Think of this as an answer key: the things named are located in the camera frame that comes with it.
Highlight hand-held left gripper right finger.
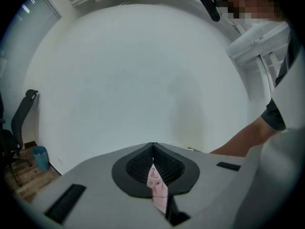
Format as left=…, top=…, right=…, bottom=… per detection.
left=152, top=142, right=250, bottom=229

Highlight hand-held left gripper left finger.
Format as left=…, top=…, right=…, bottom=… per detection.
left=30, top=142, right=172, bottom=229

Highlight pink fleece clothes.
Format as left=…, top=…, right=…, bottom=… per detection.
left=146, top=163, right=169, bottom=216

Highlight person's right forearm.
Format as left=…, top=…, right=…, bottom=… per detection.
left=209, top=118, right=270, bottom=157

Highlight teal waste bin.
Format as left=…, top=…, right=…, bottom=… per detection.
left=32, top=146, right=50, bottom=171

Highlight person's dark shirt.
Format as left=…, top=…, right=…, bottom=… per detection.
left=261, top=25, right=296, bottom=131

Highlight black office chair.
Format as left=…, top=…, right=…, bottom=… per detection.
left=0, top=89, right=39, bottom=188

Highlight white insulated pipe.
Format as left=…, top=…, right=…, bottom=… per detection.
left=225, top=22, right=290, bottom=93

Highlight person's head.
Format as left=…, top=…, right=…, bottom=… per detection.
left=212, top=0, right=286, bottom=22

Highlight black head-worn camera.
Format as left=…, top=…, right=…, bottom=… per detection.
left=199, top=0, right=221, bottom=22

